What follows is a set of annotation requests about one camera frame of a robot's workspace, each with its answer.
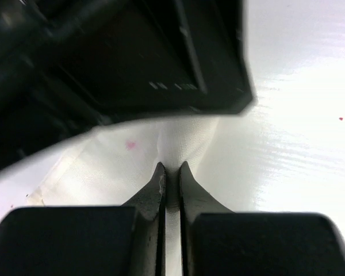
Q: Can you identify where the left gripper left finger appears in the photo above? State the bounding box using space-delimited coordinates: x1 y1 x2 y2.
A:
0 163 166 275

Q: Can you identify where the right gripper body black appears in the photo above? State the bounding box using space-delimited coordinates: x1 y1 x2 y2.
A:
0 0 179 176

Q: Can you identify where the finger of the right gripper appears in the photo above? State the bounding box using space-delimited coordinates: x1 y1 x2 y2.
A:
74 1 254 122

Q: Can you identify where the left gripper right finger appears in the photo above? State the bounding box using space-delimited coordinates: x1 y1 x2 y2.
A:
179 162 345 275

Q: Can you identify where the white cloth napkin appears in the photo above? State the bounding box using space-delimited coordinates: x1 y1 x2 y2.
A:
28 116 219 275

